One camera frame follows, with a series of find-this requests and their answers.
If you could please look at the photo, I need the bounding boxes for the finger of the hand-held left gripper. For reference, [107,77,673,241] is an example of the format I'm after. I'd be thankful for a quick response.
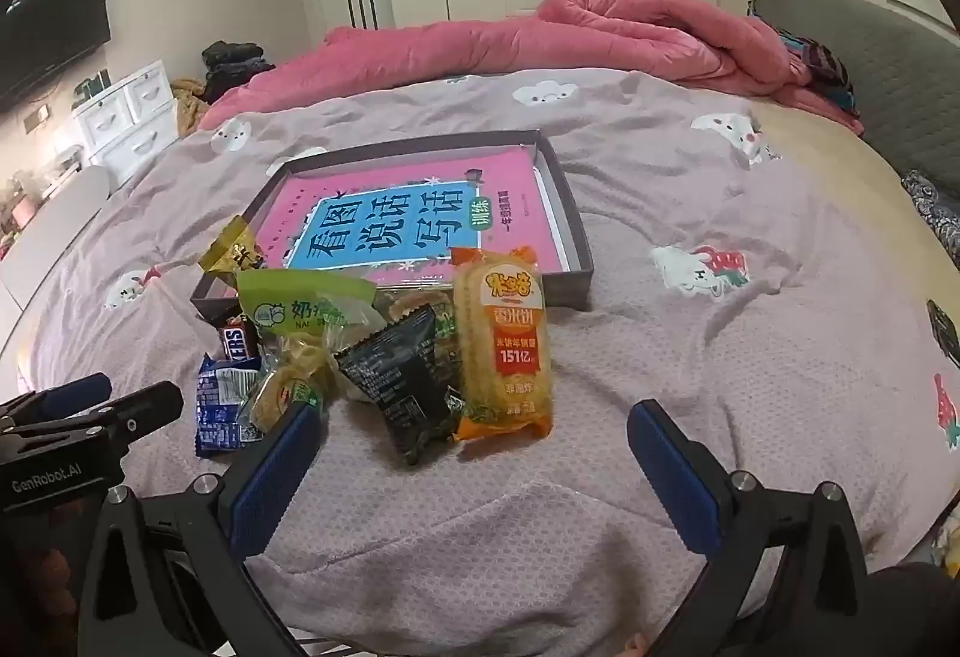
[71,381,185,452]
[30,372,113,419]

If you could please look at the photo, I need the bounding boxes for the pink book with blue label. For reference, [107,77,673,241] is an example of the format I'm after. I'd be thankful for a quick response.
[247,148,565,287]

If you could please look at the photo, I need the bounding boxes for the black snack packet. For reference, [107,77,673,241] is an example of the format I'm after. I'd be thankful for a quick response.
[334,306,466,467]

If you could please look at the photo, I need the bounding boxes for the shallow grey cardboard box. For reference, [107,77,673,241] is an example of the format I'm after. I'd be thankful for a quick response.
[190,130,596,328]

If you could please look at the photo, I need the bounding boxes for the white rounded board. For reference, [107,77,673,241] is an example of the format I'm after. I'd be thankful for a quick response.
[0,166,113,313]

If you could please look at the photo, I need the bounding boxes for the grey padded headboard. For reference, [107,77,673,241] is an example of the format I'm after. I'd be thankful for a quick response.
[748,0,960,193]

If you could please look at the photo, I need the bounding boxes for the yellow snack packet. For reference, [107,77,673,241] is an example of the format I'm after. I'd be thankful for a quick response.
[199,214,267,274]

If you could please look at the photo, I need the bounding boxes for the lilac printed bedsheet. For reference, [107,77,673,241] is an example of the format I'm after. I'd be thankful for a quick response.
[0,68,960,657]

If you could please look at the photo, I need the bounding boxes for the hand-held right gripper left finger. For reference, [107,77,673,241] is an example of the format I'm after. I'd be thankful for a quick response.
[75,400,325,657]

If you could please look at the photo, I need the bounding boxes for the white drawer cabinet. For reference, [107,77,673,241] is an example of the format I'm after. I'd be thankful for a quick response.
[71,61,181,170]

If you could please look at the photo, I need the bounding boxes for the black television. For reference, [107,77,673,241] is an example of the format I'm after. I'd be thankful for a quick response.
[0,0,112,103]

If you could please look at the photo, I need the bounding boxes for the blue snack packet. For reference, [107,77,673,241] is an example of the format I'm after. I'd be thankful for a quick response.
[195,353,265,457]

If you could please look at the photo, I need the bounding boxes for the tan knitted blanket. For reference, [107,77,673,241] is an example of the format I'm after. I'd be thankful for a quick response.
[171,76,211,137]

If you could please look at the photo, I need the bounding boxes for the dark patterned cloth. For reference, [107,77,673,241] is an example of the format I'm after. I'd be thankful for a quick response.
[900,169,960,253]

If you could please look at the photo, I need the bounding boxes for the dark patterned object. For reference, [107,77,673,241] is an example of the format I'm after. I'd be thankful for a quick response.
[926,299,960,362]

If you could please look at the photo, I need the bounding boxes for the dark clothes pile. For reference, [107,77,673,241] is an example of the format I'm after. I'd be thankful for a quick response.
[201,40,275,103]

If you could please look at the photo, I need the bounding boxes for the brown chocolate bar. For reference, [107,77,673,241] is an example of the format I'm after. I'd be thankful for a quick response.
[216,316,263,362]

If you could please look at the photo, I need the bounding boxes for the striped clothes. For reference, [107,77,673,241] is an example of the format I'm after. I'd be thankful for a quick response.
[776,27,863,118]

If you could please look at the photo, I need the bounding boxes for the pink quilt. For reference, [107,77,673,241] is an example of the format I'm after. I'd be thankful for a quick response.
[199,0,863,137]

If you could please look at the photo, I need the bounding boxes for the beige bed sheet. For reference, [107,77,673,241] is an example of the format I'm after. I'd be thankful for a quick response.
[750,98,960,298]

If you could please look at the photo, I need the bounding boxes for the orange rice cracker packet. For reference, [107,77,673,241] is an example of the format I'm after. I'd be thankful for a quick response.
[448,246,554,442]

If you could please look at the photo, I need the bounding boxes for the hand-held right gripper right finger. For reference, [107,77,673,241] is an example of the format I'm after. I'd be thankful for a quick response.
[627,400,871,657]

